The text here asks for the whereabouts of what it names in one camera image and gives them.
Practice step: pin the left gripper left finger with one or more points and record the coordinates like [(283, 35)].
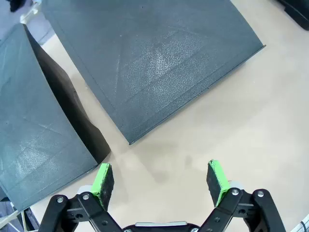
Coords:
[(102, 183)]

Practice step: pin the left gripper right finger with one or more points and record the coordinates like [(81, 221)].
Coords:
[(217, 178)]

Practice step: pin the black shoe stand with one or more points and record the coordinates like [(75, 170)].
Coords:
[(29, 108), (157, 60)]

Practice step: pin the small black leather shoe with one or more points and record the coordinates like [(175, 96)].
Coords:
[(299, 12)]

